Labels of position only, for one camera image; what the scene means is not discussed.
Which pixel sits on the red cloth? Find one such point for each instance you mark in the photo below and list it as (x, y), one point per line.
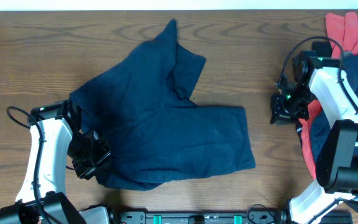
(343, 29)

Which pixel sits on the navy blue shorts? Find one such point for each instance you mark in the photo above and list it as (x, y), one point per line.
(143, 108)

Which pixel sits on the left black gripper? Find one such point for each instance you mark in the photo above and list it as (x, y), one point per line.
(88, 169)

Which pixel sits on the black cloth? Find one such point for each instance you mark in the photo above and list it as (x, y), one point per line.
(322, 49)

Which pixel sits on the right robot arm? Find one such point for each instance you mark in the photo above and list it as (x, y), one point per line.
(336, 169)

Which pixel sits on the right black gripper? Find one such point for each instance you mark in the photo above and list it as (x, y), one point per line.
(279, 115)

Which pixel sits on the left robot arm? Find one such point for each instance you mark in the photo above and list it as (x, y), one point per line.
(57, 135)

